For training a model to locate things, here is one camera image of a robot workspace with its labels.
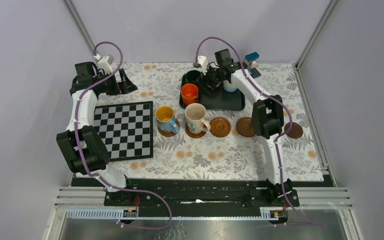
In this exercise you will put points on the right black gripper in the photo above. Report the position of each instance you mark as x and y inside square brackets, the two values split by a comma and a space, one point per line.
[204, 79]

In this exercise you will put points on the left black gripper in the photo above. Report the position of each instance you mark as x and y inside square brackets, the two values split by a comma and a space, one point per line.
[124, 87]

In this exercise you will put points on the dark green mug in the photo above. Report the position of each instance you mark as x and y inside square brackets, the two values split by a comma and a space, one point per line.
[192, 77]

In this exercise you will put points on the black serving tray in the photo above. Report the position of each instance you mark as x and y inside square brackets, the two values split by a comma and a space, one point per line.
[219, 99]

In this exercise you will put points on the orange mug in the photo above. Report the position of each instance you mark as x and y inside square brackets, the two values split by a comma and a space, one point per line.
[189, 93]

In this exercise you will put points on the white mug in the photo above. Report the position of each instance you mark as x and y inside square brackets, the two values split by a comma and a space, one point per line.
[229, 87]

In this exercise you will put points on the tall cream floral mug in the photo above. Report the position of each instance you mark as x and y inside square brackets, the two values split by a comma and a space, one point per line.
[195, 114]

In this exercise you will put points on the brown wooden coaster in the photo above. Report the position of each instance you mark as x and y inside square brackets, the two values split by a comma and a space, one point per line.
[195, 135]
[169, 128]
[220, 127]
[244, 127]

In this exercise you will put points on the blue mug yellow inside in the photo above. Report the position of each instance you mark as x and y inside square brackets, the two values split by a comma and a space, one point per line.
[163, 114]

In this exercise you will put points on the dark wooden coaster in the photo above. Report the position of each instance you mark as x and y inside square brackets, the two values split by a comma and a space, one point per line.
[296, 131]

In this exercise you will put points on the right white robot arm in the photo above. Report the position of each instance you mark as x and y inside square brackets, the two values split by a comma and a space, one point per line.
[267, 119]

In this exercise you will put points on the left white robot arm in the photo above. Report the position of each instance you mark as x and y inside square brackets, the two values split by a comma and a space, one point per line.
[80, 144]

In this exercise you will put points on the black white chessboard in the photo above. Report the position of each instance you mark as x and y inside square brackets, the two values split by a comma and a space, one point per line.
[126, 130]

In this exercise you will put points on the white lego brick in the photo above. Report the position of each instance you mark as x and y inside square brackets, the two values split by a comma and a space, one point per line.
[253, 64]

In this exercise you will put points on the blue lego brick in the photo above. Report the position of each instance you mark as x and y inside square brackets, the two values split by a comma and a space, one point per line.
[252, 57]

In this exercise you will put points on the floral table cloth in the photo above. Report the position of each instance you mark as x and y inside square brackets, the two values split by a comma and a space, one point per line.
[233, 157]

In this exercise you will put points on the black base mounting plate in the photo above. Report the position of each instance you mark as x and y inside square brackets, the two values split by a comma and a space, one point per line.
[196, 198]

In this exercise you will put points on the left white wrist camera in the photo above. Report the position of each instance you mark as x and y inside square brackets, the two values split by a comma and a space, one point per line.
[104, 62]

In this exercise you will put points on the aluminium frame rail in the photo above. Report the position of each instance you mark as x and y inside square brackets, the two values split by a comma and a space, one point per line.
[309, 197]

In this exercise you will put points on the white slotted cable duct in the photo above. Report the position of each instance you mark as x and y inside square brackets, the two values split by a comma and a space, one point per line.
[122, 214]

